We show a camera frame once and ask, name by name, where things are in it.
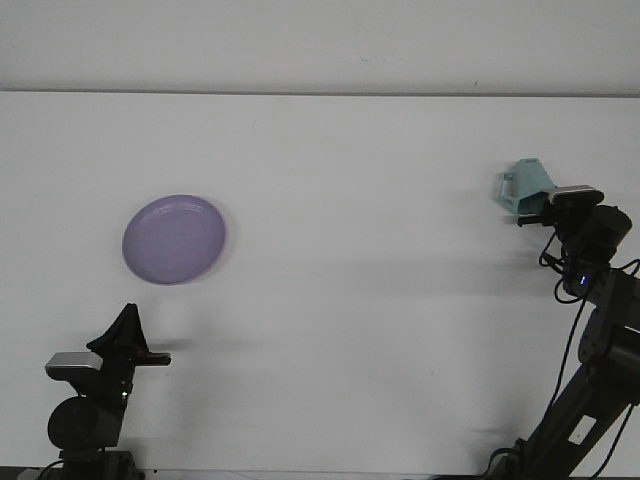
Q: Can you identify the pale purple round plate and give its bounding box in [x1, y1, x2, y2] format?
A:
[121, 193, 229, 287]

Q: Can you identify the pale blue hexagonal cup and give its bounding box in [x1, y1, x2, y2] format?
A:
[494, 157, 557, 217]

